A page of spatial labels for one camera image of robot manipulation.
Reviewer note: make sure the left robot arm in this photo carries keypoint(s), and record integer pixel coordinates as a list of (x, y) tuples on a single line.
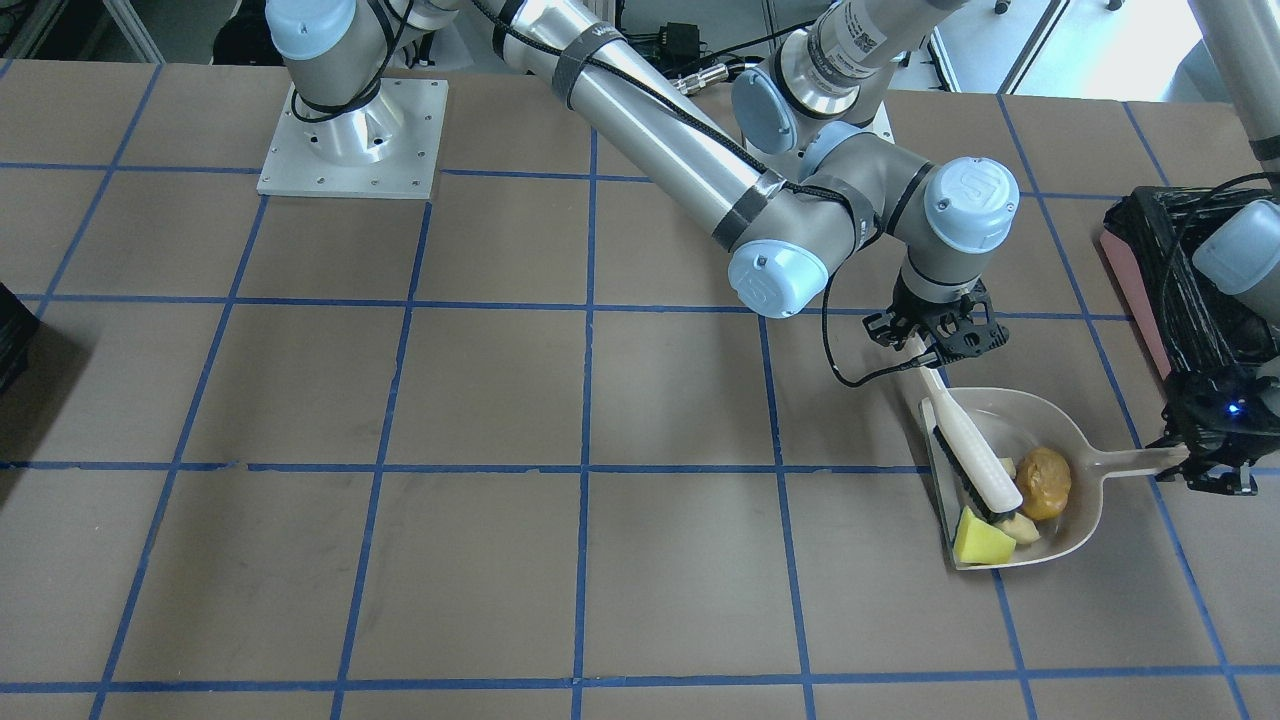
[(1236, 63)]

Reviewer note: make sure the brown potato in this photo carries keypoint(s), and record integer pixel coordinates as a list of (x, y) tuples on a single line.
[(1044, 480)]

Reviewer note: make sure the yellow sponge wedge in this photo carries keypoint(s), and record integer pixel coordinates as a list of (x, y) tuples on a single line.
[(977, 542)]

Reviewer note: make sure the beige hand brush black bristles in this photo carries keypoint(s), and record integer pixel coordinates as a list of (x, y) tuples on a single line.
[(971, 449)]

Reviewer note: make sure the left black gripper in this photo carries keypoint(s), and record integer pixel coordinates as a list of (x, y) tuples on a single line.
[(1192, 398)]

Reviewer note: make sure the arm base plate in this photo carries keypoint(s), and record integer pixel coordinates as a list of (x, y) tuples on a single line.
[(385, 150)]

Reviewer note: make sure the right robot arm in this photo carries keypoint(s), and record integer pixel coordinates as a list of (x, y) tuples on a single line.
[(807, 186)]

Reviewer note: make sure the beige plastic dustpan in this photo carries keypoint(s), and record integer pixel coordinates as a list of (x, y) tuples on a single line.
[(1014, 422)]

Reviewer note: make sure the bin with black liner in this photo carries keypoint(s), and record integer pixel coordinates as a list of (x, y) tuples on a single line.
[(1195, 327)]

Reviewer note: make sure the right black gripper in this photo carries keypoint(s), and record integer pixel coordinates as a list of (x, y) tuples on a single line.
[(921, 305)]

